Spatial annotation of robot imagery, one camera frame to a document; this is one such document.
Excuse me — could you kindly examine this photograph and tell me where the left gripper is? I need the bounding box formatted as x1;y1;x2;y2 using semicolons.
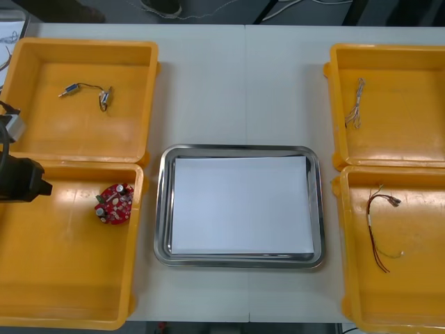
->
0;156;54;205

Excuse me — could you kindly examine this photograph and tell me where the round red circuit board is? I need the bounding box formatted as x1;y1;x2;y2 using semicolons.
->
94;183;136;226

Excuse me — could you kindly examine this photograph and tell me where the blue label metal solenoid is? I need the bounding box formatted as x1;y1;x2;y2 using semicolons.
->
58;82;104;100

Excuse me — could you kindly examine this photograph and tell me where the steel tray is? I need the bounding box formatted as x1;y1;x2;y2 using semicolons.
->
153;143;327;269
0;13;31;41

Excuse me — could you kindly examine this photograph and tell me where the white paper sheet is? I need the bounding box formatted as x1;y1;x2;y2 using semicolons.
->
170;155;316;257

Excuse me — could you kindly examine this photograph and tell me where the red black green-yellow wire harness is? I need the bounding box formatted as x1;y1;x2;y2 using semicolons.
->
365;184;407;274

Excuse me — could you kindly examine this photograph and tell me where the grey-white twisted wire harness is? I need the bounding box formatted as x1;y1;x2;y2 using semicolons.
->
343;77;366;130

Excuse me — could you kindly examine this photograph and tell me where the yellow-orange plastic bin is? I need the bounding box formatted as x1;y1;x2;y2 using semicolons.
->
332;165;445;334
0;158;145;331
0;36;163;167
322;42;445;172

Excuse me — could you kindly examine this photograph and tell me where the white floor cable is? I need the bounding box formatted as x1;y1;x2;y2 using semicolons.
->
260;0;300;22

